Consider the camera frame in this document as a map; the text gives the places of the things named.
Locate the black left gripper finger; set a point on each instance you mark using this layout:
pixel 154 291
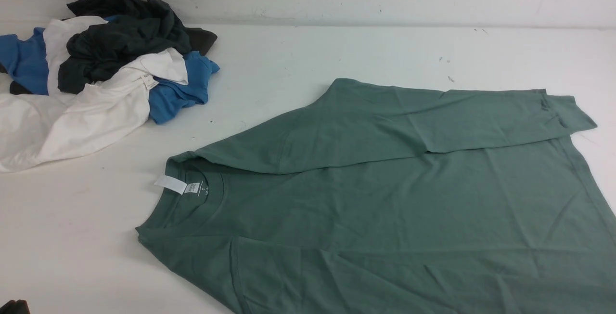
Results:
pixel 15 307

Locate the green long-sleeve top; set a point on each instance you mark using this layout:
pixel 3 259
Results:
pixel 390 200

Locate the white shirt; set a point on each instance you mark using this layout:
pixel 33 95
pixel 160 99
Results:
pixel 35 129

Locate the blue shirt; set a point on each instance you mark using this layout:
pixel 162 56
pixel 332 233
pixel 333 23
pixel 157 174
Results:
pixel 167 97

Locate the dark grey shirt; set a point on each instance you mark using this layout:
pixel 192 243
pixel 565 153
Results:
pixel 130 28

